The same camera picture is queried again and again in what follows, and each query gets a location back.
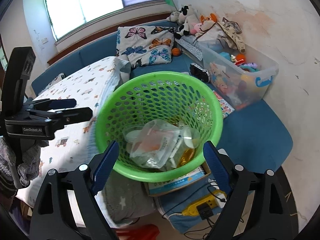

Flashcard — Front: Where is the clear plastic packaging bag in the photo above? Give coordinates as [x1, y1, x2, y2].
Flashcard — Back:
[130, 119, 180, 169]

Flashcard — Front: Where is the green plastic mesh basket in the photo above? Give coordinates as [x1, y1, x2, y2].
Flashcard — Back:
[95, 72, 223, 183]

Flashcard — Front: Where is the clear plastic bottle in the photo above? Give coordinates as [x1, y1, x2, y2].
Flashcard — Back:
[181, 125, 200, 149]

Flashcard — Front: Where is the white paper sleeve cup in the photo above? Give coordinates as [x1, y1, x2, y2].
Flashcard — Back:
[123, 125, 143, 153]

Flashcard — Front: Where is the yellow snack wrapper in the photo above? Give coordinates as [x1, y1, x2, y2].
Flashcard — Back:
[177, 148, 195, 167]

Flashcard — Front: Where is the white milk carton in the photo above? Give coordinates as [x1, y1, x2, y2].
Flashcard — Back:
[163, 135, 183, 171]

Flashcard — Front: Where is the grey knit gloved left hand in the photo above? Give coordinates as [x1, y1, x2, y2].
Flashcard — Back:
[1, 137, 49, 198]

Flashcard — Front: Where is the grey star blanket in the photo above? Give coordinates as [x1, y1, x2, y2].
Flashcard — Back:
[101, 171, 156, 228]

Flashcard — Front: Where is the yellow power strip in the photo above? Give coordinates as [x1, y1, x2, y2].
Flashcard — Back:
[181, 190, 226, 217]

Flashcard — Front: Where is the red plastic stool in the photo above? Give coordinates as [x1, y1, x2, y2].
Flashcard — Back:
[116, 224, 160, 240]

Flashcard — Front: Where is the white charger adapter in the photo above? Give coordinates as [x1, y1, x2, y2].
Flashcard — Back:
[218, 148, 229, 157]

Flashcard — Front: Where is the cardboard box with booklet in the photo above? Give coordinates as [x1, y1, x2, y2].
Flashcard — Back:
[144, 163, 211, 197]

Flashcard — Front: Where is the butterfly print pillow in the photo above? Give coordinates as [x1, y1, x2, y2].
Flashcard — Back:
[116, 25, 175, 69]

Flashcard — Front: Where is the small orange ball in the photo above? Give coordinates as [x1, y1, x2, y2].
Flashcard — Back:
[171, 48, 182, 57]

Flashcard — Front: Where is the checked blue white cloth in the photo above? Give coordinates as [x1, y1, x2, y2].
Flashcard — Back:
[176, 35, 203, 61]

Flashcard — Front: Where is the clear plastic toy storage box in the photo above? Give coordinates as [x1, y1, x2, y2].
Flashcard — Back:
[199, 40, 279, 109]

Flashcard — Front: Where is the black white cow plush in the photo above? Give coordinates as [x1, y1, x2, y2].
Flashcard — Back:
[167, 4, 199, 39]

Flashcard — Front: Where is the pink plush toy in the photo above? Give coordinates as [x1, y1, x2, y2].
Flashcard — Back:
[190, 23, 203, 35]

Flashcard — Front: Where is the orange fox plush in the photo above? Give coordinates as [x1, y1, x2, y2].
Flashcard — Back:
[200, 13, 217, 31]

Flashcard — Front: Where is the patterned beige garment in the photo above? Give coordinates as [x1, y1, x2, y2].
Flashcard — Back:
[222, 17, 246, 54]

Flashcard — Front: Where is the black handheld camera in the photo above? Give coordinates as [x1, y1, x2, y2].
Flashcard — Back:
[189, 63, 210, 83]

